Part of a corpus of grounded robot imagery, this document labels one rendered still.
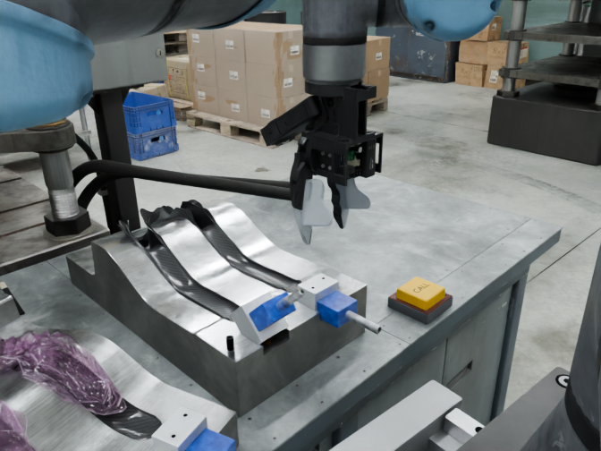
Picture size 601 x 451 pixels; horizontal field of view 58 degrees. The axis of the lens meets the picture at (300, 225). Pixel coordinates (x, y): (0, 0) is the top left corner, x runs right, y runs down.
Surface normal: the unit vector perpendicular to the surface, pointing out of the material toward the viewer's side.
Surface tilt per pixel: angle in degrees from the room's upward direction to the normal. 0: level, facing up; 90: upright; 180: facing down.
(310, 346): 90
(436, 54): 90
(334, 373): 0
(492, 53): 87
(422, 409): 0
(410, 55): 90
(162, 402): 0
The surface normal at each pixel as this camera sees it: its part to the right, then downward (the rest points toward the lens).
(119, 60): 0.71, 0.29
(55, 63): 0.91, 0.19
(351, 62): 0.45, 0.36
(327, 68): -0.28, 0.40
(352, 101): -0.70, 0.30
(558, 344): -0.01, -0.91
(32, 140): 0.15, 0.41
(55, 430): 0.40, -0.72
